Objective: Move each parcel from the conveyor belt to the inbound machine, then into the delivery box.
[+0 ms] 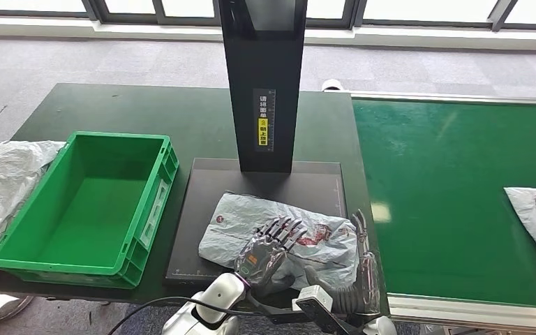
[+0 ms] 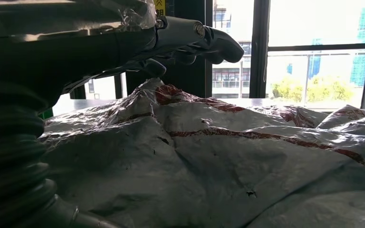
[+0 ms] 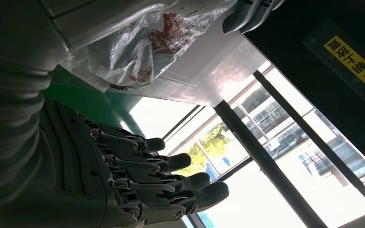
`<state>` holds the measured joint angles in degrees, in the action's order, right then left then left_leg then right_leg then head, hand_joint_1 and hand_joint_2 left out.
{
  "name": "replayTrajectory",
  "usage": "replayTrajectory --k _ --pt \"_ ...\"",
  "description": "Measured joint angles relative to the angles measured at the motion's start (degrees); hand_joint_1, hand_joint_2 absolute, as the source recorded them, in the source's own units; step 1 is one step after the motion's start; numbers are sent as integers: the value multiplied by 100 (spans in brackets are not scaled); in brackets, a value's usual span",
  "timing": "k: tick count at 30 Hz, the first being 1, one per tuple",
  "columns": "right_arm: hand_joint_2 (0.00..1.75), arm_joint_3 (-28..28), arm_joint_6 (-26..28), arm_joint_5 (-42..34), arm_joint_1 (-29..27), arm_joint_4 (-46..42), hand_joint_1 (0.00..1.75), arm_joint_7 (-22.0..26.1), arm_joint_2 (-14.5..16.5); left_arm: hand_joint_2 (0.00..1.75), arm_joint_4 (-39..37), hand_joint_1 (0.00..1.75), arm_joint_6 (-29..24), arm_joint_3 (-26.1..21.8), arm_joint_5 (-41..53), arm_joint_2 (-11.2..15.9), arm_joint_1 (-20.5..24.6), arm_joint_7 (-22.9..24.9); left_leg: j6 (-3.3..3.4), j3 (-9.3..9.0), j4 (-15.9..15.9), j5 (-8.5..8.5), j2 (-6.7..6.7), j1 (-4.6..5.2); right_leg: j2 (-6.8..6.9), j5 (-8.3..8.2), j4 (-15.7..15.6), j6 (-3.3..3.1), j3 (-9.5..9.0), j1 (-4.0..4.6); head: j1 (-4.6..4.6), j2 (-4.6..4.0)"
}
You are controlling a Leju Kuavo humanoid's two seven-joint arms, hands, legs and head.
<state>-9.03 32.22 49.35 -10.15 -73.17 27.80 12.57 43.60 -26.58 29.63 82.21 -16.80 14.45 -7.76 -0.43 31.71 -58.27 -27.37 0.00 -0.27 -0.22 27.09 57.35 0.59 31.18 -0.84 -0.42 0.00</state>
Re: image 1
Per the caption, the green plastic crate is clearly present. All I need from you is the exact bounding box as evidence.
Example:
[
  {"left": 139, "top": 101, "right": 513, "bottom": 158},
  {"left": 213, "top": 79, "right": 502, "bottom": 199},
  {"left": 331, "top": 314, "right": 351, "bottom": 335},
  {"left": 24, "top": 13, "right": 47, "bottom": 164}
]
[{"left": 0, "top": 131, "right": 179, "bottom": 290}]

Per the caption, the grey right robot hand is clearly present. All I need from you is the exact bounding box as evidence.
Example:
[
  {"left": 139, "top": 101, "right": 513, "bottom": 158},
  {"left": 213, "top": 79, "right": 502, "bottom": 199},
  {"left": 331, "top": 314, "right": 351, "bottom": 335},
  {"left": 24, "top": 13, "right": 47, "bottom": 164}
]
[{"left": 304, "top": 210, "right": 381, "bottom": 297}]

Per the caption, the dark window frame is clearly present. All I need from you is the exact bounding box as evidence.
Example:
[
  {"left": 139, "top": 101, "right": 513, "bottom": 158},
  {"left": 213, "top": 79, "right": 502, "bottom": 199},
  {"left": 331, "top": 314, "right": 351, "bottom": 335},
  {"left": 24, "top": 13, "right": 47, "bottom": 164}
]
[{"left": 0, "top": 0, "right": 536, "bottom": 31}]

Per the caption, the silver conveyor frame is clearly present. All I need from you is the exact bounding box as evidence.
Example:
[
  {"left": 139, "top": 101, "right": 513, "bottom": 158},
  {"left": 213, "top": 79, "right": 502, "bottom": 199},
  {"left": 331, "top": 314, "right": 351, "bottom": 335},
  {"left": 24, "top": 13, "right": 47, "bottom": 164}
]
[{"left": 323, "top": 90, "right": 536, "bottom": 332}]

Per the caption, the green conveyor belt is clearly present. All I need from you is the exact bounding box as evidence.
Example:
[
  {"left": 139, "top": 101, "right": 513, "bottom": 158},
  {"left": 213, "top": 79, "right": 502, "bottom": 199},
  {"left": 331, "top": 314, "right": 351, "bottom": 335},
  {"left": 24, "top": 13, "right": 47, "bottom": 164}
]
[{"left": 352, "top": 98, "right": 536, "bottom": 311}]

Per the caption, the crumpled pale grey plastic bag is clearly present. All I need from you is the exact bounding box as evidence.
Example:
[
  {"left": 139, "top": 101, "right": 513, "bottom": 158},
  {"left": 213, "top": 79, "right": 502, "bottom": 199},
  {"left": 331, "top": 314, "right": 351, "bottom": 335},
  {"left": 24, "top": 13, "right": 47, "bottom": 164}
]
[{"left": 0, "top": 140, "right": 66, "bottom": 267}]

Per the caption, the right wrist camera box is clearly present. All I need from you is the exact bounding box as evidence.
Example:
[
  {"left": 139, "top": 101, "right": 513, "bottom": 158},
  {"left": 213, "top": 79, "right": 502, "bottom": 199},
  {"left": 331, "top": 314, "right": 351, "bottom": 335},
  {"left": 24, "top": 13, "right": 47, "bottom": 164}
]
[{"left": 292, "top": 285, "right": 357, "bottom": 335}]

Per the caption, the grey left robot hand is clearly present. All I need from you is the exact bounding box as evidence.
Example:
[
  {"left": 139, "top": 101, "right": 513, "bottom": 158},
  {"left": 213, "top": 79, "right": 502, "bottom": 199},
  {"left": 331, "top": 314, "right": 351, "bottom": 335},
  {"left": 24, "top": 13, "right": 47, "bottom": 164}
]
[{"left": 233, "top": 216, "right": 308, "bottom": 297}]

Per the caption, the white window sill ledge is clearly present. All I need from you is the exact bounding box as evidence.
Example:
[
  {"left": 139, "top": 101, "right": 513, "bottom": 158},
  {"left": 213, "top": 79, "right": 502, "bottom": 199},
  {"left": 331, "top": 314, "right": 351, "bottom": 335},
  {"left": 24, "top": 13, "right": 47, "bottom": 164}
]
[{"left": 0, "top": 16, "right": 536, "bottom": 52}]

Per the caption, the dark green table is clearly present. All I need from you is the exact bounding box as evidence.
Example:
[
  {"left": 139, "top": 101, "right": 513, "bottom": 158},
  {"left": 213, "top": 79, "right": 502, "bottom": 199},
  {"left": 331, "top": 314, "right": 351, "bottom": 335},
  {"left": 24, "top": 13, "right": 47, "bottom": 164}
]
[{"left": 0, "top": 83, "right": 392, "bottom": 320}]

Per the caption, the yellow black label sticker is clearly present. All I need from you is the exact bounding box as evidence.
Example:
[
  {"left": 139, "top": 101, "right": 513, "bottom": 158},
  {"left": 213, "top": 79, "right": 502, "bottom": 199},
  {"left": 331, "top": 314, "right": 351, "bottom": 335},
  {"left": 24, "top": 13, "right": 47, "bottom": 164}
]
[{"left": 253, "top": 89, "right": 277, "bottom": 153}]

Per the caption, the black inbound scanner machine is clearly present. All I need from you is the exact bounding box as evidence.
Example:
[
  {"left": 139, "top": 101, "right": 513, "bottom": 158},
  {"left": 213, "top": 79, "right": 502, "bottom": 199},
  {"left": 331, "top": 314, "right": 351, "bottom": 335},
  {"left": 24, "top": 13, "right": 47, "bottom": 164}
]
[{"left": 163, "top": 0, "right": 348, "bottom": 290}]

